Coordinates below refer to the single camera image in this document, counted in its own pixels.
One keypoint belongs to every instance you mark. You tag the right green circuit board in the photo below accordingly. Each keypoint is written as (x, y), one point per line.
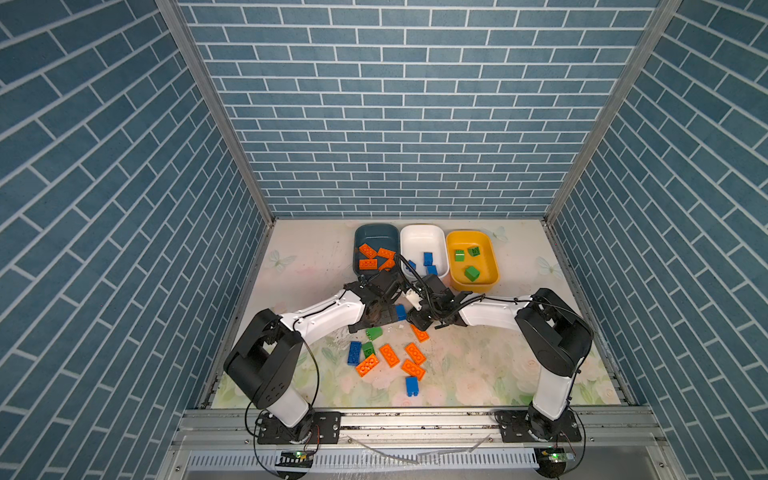
(552, 463)

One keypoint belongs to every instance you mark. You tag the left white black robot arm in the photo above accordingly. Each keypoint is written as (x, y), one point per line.
(263, 360)

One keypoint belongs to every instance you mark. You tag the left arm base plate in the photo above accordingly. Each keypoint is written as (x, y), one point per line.
(300, 427)

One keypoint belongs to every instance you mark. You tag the green lego small lower-left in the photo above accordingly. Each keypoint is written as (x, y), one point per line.
(368, 349)

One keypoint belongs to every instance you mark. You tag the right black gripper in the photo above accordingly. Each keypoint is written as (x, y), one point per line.
(415, 320)

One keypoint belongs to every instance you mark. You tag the dark teal plastic bin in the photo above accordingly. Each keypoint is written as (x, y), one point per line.
(377, 236)

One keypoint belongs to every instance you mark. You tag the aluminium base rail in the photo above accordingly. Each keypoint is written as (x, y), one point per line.
(590, 426)

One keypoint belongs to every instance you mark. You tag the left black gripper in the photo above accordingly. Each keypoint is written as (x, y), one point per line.
(389, 315)

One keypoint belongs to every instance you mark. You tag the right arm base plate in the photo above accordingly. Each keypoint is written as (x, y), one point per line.
(527, 425)

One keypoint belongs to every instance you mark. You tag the white plastic bin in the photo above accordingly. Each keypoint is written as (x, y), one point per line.
(418, 239)

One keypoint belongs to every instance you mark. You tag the yellow plastic bin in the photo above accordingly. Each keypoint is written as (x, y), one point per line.
(485, 262)

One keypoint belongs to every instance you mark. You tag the orange lego brick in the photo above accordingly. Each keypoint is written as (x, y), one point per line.
(368, 251)

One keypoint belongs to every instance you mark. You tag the green circuit board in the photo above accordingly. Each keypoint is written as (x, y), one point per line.
(295, 459)
(552, 463)

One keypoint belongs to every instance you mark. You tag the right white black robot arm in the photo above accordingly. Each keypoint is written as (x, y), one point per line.
(559, 339)

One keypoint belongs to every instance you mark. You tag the left green circuit board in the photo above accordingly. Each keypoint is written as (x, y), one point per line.
(295, 459)

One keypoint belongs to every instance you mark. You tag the blue lego bottom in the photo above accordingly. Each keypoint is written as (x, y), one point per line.
(412, 386)

